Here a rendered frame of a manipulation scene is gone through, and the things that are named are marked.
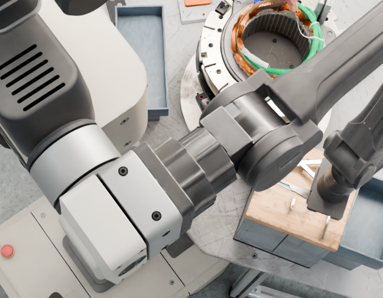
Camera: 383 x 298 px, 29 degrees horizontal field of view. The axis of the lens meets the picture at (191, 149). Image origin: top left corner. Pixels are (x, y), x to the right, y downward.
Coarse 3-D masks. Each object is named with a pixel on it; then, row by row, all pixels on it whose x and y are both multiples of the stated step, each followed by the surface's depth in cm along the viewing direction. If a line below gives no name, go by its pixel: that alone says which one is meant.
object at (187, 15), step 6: (180, 0) 195; (216, 0) 196; (222, 0) 196; (180, 6) 195; (198, 6) 195; (204, 6) 195; (210, 6) 195; (216, 6) 195; (180, 12) 194; (186, 12) 194; (192, 12) 194; (198, 12) 195; (204, 12) 195; (186, 18) 194; (192, 18) 194; (198, 18) 194; (204, 18) 194
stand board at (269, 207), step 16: (288, 176) 155; (304, 176) 155; (256, 192) 153; (272, 192) 153; (288, 192) 154; (352, 192) 154; (256, 208) 152; (272, 208) 152; (288, 208) 153; (304, 208) 153; (272, 224) 151; (288, 224) 152; (304, 224) 152; (320, 224) 152; (336, 224) 152; (304, 240) 153; (336, 240) 151
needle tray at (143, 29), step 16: (128, 16) 168; (144, 16) 168; (160, 16) 169; (128, 32) 167; (144, 32) 167; (160, 32) 167; (144, 48) 166; (160, 48) 166; (144, 64) 165; (160, 64) 165; (160, 80) 164; (160, 96) 163; (160, 112) 160
